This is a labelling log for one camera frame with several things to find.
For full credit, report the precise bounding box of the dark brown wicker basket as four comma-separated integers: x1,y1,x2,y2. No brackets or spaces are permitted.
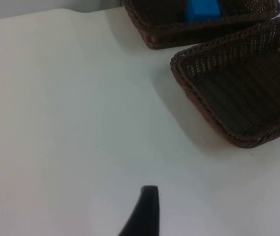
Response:
170,14,280,149
122,0,280,50

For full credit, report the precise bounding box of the blue cube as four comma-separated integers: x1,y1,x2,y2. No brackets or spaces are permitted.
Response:
184,0,221,24

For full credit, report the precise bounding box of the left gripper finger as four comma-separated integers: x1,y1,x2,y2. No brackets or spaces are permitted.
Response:
117,185,161,236

